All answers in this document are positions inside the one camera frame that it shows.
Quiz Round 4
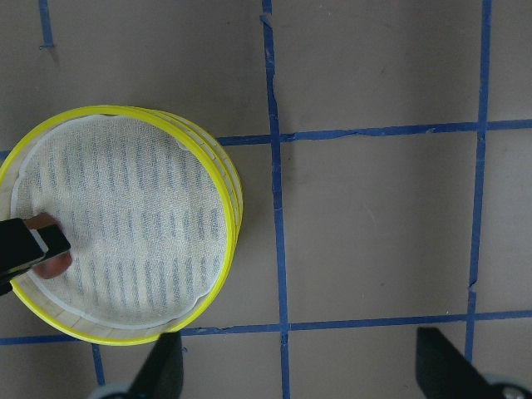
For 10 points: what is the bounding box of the yellow steamer layer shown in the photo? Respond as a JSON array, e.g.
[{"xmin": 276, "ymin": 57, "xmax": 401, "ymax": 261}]
[
  {"xmin": 1, "ymin": 106, "xmax": 238, "ymax": 346},
  {"xmin": 153, "ymin": 110, "xmax": 244, "ymax": 239}
]

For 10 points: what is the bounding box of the brown bun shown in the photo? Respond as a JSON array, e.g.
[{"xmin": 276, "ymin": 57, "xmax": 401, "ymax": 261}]
[{"xmin": 25, "ymin": 213, "xmax": 72, "ymax": 279}]

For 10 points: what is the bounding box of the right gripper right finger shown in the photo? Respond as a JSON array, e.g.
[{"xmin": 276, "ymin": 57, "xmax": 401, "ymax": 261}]
[{"xmin": 415, "ymin": 328, "xmax": 493, "ymax": 398}]

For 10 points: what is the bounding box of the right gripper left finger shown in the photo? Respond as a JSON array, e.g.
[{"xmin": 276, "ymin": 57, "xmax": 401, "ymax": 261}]
[{"xmin": 128, "ymin": 332, "xmax": 184, "ymax": 399}]

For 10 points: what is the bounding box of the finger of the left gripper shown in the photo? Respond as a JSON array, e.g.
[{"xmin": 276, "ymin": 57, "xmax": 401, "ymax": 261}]
[{"xmin": 1, "ymin": 218, "xmax": 71, "ymax": 295}]

